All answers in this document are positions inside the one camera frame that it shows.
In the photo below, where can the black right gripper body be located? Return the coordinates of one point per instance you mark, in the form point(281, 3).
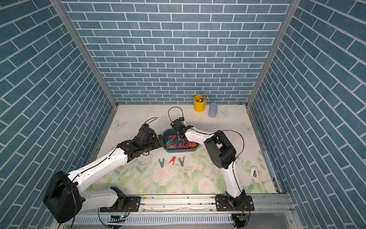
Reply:
point(178, 136)

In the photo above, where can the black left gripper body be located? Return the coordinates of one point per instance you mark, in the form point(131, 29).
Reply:
point(153, 143)

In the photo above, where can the dark teal storage box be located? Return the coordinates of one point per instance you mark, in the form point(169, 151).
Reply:
point(172, 144)

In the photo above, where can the red clothespin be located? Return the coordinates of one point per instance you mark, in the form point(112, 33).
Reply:
point(172, 161)

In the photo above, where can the dark teal clothespin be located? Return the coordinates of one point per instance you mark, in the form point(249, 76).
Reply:
point(182, 161)

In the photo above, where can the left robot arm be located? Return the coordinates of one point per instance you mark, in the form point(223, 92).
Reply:
point(66, 193)

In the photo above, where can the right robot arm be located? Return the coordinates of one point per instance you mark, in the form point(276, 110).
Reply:
point(221, 152)

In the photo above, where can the yellow pen cup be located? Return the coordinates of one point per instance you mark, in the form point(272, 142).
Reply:
point(199, 104)

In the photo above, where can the grey blue cylinder case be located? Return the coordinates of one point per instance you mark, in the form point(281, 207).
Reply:
point(213, 110)

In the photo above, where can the pens in yellow cup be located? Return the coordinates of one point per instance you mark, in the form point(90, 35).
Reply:
point(203, 98)

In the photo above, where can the small white device on table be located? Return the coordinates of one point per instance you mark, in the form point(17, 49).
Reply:
point(254, 172)

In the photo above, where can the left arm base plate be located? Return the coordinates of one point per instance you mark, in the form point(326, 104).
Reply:
point(126, 204)

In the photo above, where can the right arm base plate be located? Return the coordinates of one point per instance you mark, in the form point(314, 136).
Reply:
point(241, 203)

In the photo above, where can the aluminium front rail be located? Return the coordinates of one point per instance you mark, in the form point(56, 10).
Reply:
point(263, 203)

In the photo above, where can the aluminium corner post left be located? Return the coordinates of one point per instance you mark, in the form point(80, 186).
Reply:
point(70, 27)

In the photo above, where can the aluminium corner post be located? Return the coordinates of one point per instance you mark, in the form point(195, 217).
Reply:
point(271, 54)
point(70, 27)

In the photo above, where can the aluminium corner post right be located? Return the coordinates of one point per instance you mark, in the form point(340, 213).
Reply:
point(271, 54)

